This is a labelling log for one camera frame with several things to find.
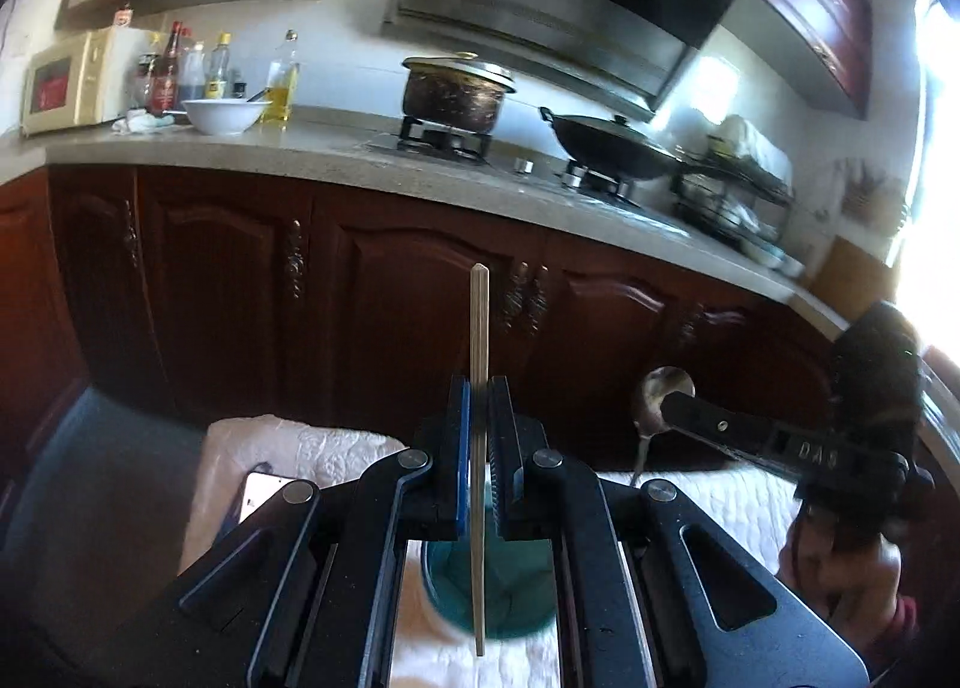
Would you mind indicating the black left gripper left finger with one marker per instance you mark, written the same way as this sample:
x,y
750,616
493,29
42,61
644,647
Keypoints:
x,y
305,591

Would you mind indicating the light wooden chopstick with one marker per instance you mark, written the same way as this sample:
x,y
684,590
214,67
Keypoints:
x,y
479,326

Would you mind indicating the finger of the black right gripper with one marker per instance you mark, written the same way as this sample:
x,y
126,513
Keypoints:
x,y
757,440

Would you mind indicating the white bowl on counter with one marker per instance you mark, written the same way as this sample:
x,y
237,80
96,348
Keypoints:
x,y
223,117

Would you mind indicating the smartphone with lit screen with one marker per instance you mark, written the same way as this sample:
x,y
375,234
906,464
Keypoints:
x,y
257,486

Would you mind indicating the metal spoon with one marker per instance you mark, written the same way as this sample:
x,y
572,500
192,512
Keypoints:
x,y
649,422

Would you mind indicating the dark sauce bottle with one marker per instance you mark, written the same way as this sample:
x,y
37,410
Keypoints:
x,y
164,83

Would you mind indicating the dark cooking pot with lid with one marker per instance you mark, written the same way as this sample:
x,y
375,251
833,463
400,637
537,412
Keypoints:
x,y
456,90

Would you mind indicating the dish rack with dishes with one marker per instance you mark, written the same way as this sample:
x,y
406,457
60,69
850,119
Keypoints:
x,y
739,190

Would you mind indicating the white floral cup blue rim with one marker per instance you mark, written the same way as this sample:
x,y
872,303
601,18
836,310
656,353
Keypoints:
x,y
519,586

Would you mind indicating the black wok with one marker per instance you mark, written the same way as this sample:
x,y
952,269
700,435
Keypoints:
x,y
611,147

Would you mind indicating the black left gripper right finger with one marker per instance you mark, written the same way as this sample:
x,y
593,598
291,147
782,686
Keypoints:
x,y
650,591

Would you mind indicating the gas stove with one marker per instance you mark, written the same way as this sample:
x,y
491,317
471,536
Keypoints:
x,y
418,140

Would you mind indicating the person's right hand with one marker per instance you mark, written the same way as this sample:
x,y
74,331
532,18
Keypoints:
x,y
856,592

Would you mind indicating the white quilted tablecloth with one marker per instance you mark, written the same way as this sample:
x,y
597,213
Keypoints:
x,y
752,506

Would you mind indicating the cream microwave oven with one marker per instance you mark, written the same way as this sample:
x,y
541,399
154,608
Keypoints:
x,y
83,81

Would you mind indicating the yellow oil bottle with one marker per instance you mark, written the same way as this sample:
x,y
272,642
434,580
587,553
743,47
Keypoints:
x,y
282,78

